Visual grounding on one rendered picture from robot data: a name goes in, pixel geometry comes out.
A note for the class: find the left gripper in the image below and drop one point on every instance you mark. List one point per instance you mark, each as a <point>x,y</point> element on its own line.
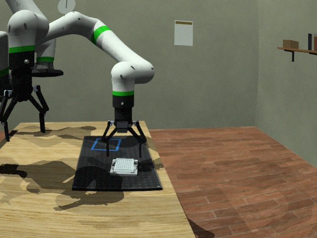
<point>123,114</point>

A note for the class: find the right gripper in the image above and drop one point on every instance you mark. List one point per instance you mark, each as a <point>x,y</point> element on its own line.
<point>21,91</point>

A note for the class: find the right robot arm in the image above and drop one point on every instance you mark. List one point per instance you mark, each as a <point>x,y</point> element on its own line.
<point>17,48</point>

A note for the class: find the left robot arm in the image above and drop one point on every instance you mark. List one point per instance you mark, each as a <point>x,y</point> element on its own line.
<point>131,69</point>

